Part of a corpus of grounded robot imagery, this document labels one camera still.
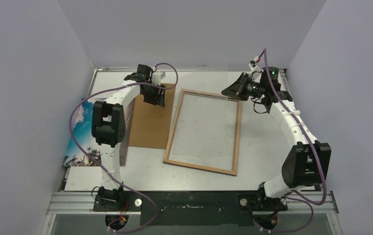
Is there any aluminium front rail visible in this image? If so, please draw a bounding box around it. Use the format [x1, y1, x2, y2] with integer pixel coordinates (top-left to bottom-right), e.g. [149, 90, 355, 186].
[46, 191, 339, 215]

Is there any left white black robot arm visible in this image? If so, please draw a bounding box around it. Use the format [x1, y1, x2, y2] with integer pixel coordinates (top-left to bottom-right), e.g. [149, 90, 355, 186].
[91, 65, 166, 211]

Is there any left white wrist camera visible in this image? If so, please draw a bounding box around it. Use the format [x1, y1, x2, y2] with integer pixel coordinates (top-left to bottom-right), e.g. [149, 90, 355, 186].
[151, 71, 166, 86]

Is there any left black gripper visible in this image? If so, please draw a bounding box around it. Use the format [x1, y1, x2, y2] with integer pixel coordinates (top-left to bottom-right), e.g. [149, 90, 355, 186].
[142, 82, 165, 108]

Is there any clear acrylic glass sheet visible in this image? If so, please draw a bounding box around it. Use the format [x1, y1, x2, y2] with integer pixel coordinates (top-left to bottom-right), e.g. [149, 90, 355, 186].
[167, 66, 242, 172]

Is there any brown cardboard backing board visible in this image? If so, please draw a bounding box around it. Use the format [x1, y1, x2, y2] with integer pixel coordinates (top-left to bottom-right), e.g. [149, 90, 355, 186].
[128, 89, 175, 149]

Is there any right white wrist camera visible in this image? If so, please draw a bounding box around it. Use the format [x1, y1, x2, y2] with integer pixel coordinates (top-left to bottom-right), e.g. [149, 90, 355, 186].
[248, 56, 262, 72]

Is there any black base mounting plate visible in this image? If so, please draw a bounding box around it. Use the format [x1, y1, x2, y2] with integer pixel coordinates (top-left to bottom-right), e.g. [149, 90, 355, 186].
[93, 190, 288, 229]

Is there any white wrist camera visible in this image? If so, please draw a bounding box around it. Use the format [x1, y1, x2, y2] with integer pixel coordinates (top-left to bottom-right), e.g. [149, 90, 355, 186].
[151, 71, 166, 86]
[248, 56, 262, 72]

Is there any blue wooden picture frame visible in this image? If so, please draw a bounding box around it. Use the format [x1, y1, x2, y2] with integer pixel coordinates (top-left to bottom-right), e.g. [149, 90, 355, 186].
[163, 89, 243, 176]

